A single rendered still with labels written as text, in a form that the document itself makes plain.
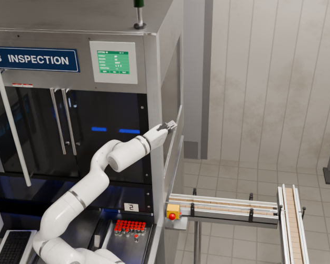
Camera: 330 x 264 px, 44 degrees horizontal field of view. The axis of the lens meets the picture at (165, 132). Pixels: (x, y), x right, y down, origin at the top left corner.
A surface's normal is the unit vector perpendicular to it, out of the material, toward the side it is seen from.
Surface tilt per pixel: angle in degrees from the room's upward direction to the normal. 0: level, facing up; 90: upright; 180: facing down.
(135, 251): 0
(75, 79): 90
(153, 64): 90
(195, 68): 90
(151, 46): 90
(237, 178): 0
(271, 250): 0
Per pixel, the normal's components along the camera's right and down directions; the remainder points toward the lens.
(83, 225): -0.03, -0.83
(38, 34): -0.16, 0.55
